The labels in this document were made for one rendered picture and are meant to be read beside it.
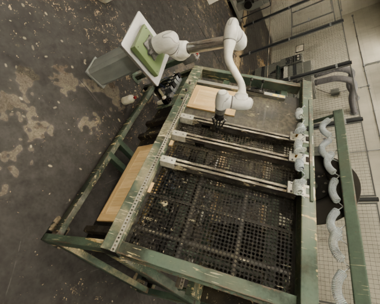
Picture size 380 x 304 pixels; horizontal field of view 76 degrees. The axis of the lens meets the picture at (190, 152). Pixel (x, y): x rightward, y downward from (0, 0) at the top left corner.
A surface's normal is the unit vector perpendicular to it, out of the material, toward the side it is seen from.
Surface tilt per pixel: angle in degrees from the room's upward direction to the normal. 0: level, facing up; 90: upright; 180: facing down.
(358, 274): 90
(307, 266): 59
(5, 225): 0
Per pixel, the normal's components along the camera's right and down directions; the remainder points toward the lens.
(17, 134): 0.83, -0.12
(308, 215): 0.01, -0.62
